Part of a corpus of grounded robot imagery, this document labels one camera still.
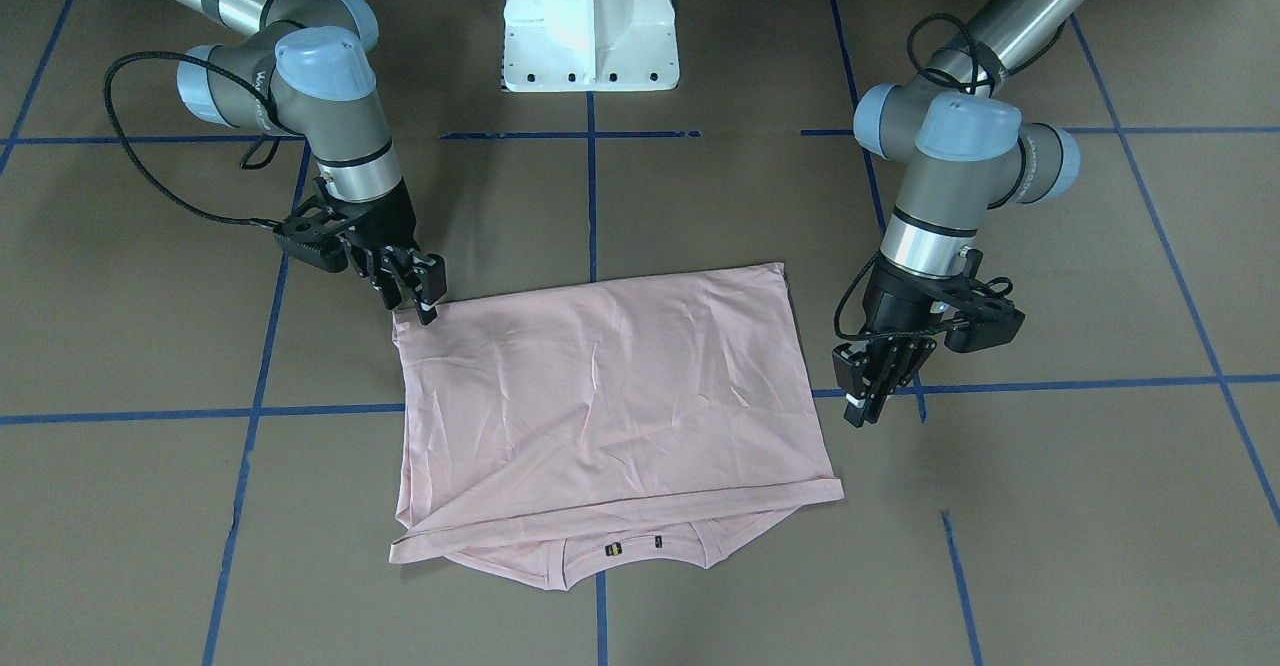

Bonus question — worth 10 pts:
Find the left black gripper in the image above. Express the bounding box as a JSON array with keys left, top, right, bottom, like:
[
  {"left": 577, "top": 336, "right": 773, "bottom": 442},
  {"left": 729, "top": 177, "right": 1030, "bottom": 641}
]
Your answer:
[{"left": 832, "top": 248, "right": 1025, "bottom": 429}]

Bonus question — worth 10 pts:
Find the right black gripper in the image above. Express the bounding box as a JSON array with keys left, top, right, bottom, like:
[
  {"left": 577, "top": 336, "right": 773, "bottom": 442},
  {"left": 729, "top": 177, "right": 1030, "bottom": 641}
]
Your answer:
[{"left": 273, "top": 178, "right": 447, "bottom": 327}]

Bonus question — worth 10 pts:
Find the pink Snoopy t-shirt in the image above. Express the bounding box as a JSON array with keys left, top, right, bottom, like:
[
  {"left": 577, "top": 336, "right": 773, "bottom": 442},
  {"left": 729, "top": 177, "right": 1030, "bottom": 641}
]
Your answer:
[{"left": 389, "top": 263, "right": 845, "bottom": 590}]

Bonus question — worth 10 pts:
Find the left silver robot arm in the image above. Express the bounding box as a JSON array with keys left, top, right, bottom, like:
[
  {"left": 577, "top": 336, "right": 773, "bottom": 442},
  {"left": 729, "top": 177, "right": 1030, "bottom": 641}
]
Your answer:
[{"left": 832, "top": 0, "right": 1087, "bottom": 426}]

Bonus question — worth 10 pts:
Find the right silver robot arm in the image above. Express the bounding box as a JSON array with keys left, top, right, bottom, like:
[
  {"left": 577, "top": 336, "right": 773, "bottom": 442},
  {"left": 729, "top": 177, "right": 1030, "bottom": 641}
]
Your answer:
[{"left": 173, "top": 0, "right": 447, "bottom": 324}]

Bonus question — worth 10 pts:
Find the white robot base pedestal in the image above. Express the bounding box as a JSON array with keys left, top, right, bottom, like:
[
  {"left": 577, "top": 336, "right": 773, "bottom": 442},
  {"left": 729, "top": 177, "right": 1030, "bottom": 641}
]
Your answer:
[{"left": 500, "top": 0, "right": 681, "bottom": 93}]

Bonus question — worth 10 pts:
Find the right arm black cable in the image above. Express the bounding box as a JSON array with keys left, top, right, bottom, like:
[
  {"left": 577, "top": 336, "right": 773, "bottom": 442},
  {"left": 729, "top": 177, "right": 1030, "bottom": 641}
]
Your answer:
[{"left": 104, "top": 53, "right": 311, "bottom": 229}]

